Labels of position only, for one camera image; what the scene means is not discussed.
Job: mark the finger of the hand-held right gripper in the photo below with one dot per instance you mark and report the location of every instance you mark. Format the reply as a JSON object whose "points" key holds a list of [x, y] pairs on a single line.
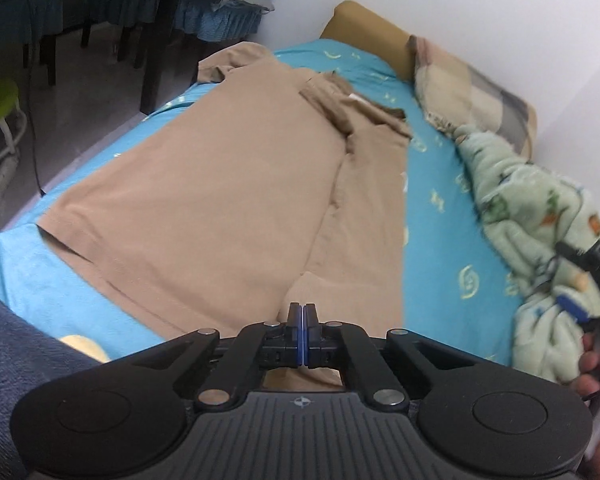
{"points": [[572, 307], [592, 257]]}

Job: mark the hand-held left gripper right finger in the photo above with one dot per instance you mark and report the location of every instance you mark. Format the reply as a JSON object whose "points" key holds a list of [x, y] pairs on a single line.
{"points": [[310, 332]]}

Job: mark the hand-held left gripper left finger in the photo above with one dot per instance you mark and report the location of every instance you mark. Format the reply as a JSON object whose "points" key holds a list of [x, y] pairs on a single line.
{"points": [[294, 332]]}

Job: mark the tan shirt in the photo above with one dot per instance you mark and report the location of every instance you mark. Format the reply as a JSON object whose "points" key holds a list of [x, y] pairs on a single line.
{"points": [[205, 185]]}

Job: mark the person's right hand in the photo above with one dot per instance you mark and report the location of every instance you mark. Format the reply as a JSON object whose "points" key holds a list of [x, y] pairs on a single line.
{"points": [[592, 367]]}

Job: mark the green fleece printed blanket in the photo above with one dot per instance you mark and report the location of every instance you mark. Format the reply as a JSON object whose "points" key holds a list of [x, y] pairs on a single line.
{"points": [[520, 200]]}

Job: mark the bed with blue printed sheet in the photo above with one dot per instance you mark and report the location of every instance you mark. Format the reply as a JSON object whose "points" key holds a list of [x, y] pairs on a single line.
{"points": [[440, 220]]}

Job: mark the plaid pillow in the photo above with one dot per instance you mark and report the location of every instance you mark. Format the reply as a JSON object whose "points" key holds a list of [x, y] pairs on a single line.
{"points": [[470, 90]]}

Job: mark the person's leg in blue jeans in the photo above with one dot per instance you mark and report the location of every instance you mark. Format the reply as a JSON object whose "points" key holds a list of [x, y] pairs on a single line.
{"points": [[15, 390]]}

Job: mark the brown headboard cushion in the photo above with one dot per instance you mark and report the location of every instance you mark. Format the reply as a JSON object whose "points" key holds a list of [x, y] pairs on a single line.
{"points": [[365, 30]]}

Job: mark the wooden desk with black legs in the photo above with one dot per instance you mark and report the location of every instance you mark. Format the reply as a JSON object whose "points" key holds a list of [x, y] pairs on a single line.
{"points": [[162, 35]]}

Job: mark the white power strip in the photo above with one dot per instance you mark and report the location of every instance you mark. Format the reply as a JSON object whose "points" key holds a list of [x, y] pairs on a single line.
{"points": [[0, 182]]}

